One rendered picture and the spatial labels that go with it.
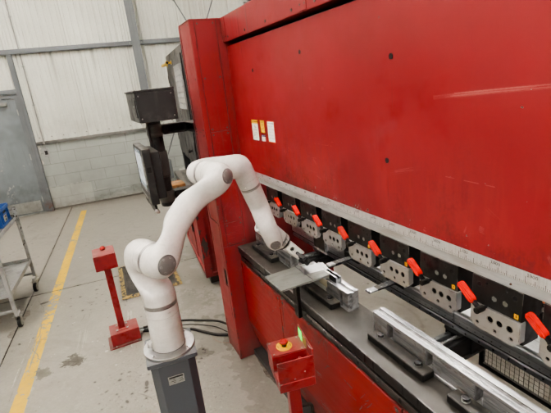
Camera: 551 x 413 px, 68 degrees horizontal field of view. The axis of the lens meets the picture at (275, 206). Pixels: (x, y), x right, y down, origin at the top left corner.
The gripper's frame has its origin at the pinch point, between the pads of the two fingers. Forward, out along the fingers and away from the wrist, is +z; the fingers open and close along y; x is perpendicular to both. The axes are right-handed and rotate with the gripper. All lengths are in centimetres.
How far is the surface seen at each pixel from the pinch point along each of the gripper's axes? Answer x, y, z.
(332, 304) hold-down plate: 8.6, -19.8, 13.9
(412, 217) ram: -29, -68, -25
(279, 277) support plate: 14.2, 2.5, -3.4
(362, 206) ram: -27, -41, -23
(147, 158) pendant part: 8, 97, -69
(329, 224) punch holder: -18.0, -16.7, -12.8
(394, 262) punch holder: -16, -59, -11
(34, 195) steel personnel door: 186, 705, -63
